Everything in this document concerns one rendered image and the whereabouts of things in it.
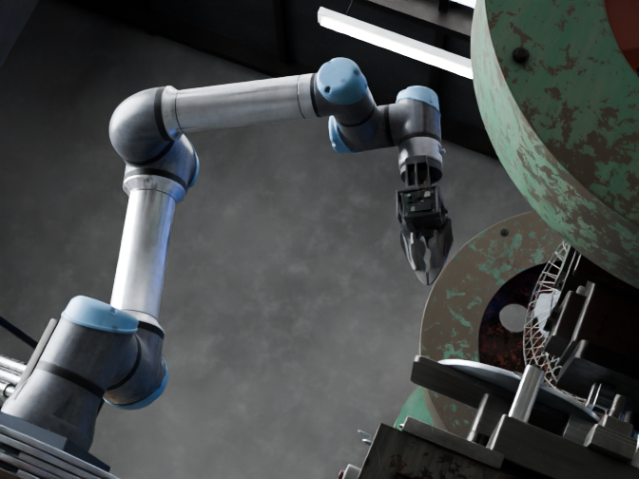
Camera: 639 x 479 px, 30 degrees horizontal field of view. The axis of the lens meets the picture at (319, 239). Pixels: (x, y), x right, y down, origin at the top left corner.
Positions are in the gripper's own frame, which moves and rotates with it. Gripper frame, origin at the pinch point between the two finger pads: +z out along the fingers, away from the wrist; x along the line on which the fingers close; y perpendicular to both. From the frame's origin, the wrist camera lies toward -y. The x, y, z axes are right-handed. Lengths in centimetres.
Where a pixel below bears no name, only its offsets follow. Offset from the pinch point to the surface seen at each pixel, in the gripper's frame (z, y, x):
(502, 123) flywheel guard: -4.4, 37.9, 18.0
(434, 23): -381, -431, -65
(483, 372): 20.6, 9.3, 9.2
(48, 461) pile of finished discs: 47, 67, -29
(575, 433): 28.9, 1.3, 21.3
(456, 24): -380, -435, -51
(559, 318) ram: 9.9, 0.8, 20.7
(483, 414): 25.0, 2.6, 7.9
